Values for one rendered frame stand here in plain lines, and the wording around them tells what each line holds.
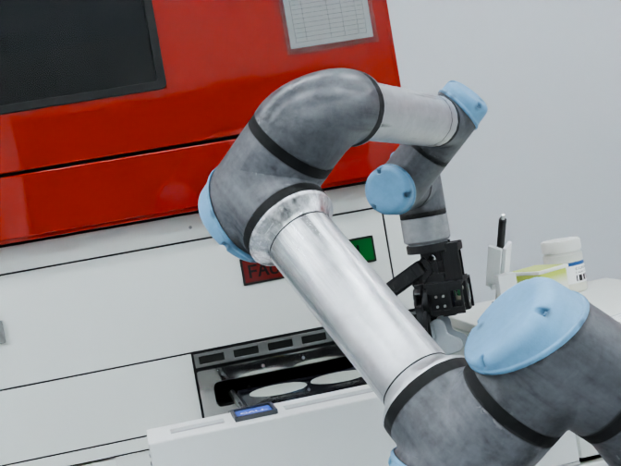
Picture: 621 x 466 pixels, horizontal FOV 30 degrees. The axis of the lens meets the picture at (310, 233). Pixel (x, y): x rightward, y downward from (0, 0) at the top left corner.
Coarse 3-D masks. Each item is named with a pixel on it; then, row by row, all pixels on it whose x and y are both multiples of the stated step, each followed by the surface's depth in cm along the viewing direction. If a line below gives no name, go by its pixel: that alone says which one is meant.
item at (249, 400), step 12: (336, 372) 205; (276, 384) 204; (312, 384) 198; (324, 384) 196; (336, 384) 194; (348, 384) 193; (360, 384) 191; (240, 396) 199; (276, 396) 193; (288, 396) 191; (300, 396) 189
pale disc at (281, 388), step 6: (282, 384) 203; (288, 384) 202; (294, 384) 201; (300, 384) 200; (306, 384) 199; (258, 390) 201; (264, 390) 200; (270, 390) 199; (276, 390) 198; (282, 390) 197; (288, 390) 196; (294, 390) 195; (252, 396) 196; (258, 396) 195; (264, 396) 194
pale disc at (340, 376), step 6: (342, 372) 204; (348, 372) 203; (354, 372) 202; (318, 378) 202; (324, 378) 201; (330, 378) 200; (336, 378) 199; (342, 378) 198; (348, 378) 197; (354, 378) 196
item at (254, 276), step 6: (246, 264) 208; (252, 264) 208; (258, 264) 208; (246, 270) 208; (252, 270) 208; (258, 270) 208; (264, 270) 208; (270, 270) 208; (276, 270) 209; (246, 276) 208; (252, 276) 208; (258, 276) 208; (264, 276) 208; (270, 276) 208; (276, 276) 209; (246, 282) 208
